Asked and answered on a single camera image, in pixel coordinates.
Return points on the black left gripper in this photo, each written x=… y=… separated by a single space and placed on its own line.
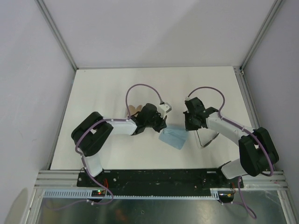
x=162 y=124

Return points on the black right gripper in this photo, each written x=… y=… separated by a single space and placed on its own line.
x=188 y=126

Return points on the map print glasses case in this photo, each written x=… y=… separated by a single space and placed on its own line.
x=132 y=111

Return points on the light blue cleaning cloth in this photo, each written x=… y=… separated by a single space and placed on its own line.
x=174 y=136

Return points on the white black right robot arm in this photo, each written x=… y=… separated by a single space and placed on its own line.
x=257 y=152

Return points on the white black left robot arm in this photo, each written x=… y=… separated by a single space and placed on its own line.
x=90 y=136

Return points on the black aviator sunglasses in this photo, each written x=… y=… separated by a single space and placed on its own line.
x=205 y=141

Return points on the reflective metal sheet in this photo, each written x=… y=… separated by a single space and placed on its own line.
x=266 y=205

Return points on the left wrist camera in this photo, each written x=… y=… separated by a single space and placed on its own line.
x=164 y=108

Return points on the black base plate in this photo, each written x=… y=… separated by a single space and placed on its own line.
x=117 y=178

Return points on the grey slotted cable duct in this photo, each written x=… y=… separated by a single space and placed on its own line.
x=99 y=194

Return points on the front aluminium frame rails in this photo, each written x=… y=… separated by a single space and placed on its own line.
x=65 y=179

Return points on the right aluminium frame post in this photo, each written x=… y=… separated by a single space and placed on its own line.
x=269 y=19

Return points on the aluminium frame rail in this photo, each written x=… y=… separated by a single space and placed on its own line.
x=56 y=33

